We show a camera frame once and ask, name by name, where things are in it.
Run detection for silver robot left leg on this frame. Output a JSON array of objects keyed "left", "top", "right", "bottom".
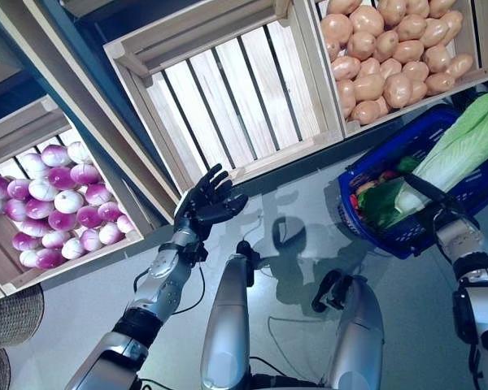
[{"left": 200, "top": 240, "right": 262, "bottom": 390}]

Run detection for green white napa cabbage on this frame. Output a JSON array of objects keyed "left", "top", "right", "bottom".
[
  {"left": 356, "top": 156, "right": 426, "bottom": 231},
  {"left": 394, "top": 92, "right": 488, "bottom": 213}
]

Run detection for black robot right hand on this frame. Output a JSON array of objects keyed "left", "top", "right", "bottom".
[{"left": 403, "top": 172, "right": 472, "bottom": 223}]

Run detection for blue plastic shopping basket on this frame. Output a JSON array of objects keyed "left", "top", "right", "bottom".
[{"left": 336, "top": 103, "right": 488, "bottom": 260}]

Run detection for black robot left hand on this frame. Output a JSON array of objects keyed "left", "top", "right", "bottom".
[{"left": 173, "top": 163, "right": 250, "bottom": 241}]

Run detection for wooden slat crate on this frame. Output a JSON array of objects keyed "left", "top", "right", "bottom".
[
  {"left": 102, "top": 0, "right": 347, "bottom": 197},
  {"left": 0, "top": 95, "right": 148, "bottom": 297},
  {"left": 294, "top": 0, "right": 488, "bottom": 139}
]

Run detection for purple orange snack packet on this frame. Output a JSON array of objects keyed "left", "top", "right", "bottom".
[{"left": 351, "top": 170, "right": 391, "bottom": 196}]

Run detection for wooden vegetable display shelf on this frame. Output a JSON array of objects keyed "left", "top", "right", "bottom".
[{"left": 0, "top": 0, "right": 294, "bottom": 223}]

